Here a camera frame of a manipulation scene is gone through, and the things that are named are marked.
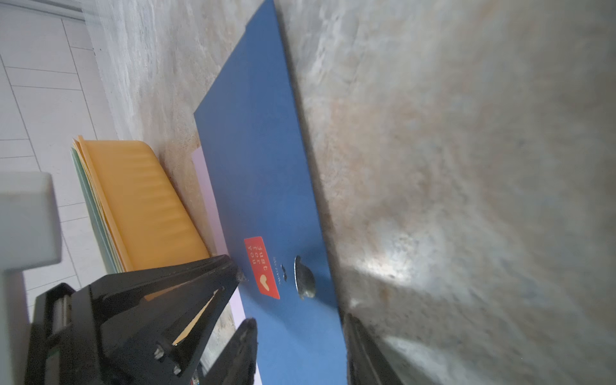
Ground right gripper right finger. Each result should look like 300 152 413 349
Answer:
343 313 403 385

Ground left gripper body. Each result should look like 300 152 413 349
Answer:
24 283 116 384

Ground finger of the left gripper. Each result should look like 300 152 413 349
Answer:
72 255 238 384

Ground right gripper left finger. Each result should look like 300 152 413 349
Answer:
200 319 258 385

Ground light green envelope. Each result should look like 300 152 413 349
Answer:
72 146 124 274

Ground yellow storage tray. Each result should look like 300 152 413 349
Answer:
76 135 212 302

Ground purple envelope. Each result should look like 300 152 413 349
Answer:
191 146 264 385

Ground navy blue envelope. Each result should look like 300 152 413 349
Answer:
194 1 347 384

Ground tan envelope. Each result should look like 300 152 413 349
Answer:
72 136 130 273

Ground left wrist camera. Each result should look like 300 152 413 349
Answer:
1 172 62 384

